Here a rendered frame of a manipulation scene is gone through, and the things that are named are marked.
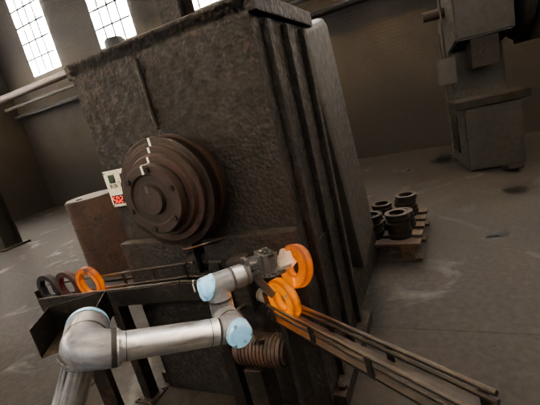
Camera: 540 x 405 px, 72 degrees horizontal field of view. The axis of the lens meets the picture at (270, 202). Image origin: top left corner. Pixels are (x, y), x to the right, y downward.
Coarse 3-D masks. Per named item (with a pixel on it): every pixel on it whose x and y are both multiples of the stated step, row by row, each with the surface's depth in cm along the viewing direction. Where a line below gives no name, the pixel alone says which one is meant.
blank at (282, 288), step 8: (272, 280) 130; (280, 280) 128; (280, 288) 127; (288, 288) 126; (280, 296) 135; (288, 296) 124; (296, 296) 125; (272, 304) 135; (280, 304) 133; (288, 304) 126; (296, 304) 125; (288, 312) 128; (296, 312) 125
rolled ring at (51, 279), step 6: (42, 276) 213; (48, 276) 212; (54, 276) 213; (36, 282) 218; (42, 282) 217; (48, 282) 212; (54, 282) 211; (42, 288) 219; (54, 288) 212; (42, 294) 219; (48, 294) 220; (60, 294) 213
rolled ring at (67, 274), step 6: (66, 270) 206; (60, 276) 206; (66, 276) 204; (72, 276) 203; (60, 282) 209; (72, 282) 203; (60, 288) 210; (66, 288) 212; (78, 288) 203; (66, 294) 210
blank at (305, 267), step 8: (288, 248) 133; (296, 248) 130; (304, 248) 130; (296, 256) 130; (304, 256) 127; (304, 264) 126; (312, 264) 127; (288, 272) 133; (304, 272) 127; (312, 272) 127; (288, 280) 133; (296, 280) 130; (304, 280) 127
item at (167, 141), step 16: (144, 144) 150; (160, 144) 147; (176, 144) 144; (128, 160) 156; (192, 160) 143; (208, 176) 143; (208, 192) 145; (208, 208) 147; (208, 224) 150; (160, 240) 164; (176, 240) 160; (192, 240) 156
